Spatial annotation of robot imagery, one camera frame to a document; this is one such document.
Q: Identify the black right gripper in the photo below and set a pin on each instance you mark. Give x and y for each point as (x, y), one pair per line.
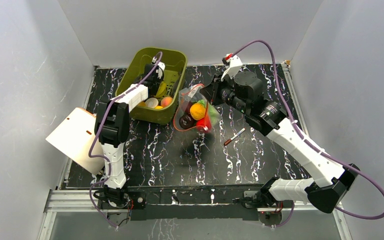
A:
(215, 93)

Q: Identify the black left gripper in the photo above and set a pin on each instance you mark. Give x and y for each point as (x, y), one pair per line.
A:
(158, 81)

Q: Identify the yellow starfruit toy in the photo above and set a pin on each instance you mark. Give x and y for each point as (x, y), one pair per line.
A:
(161, 90)

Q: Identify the yellow-orange tangerine toy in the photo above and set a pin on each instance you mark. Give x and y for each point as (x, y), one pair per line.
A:
(198, 111)

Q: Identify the green lettuce toy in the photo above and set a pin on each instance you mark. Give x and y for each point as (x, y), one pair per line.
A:
(214, 115)

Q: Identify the dark red cherry toy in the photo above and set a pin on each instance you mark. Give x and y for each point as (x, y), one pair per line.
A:
(187, 106)

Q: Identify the clear zip bag orange zipper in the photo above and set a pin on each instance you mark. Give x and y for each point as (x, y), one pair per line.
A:
(188, 94)

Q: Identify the red strawberry toy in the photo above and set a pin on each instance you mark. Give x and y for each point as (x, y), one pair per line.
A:
(203, 125)

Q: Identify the dark brown plum toy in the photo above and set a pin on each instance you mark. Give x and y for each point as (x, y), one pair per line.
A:
(186, 121)

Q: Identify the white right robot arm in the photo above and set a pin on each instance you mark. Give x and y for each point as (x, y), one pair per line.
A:
(328, 182)

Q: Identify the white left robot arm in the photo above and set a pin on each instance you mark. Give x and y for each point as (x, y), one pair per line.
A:
(112, 126)

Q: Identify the white round slice toy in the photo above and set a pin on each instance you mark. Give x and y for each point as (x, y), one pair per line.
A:
(152, 102)

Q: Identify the peach toy fruit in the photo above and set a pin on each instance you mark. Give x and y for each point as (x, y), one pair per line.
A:
(166, 101)

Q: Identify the orange toy fruit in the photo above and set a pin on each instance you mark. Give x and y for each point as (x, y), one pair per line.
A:
(142, 104)

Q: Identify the olive green plastic basket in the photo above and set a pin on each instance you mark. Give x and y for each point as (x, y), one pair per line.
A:
(174, 77)

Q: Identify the red cap marker pen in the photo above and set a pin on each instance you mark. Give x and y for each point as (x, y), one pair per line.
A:
(227, 142)

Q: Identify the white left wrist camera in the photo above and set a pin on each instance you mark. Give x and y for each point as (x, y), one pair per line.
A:
(158, 72)

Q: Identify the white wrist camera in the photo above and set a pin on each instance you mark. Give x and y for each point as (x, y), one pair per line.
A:
(158, 72)
(232, 64)

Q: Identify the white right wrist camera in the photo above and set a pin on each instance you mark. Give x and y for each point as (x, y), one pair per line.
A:
(232, 64)

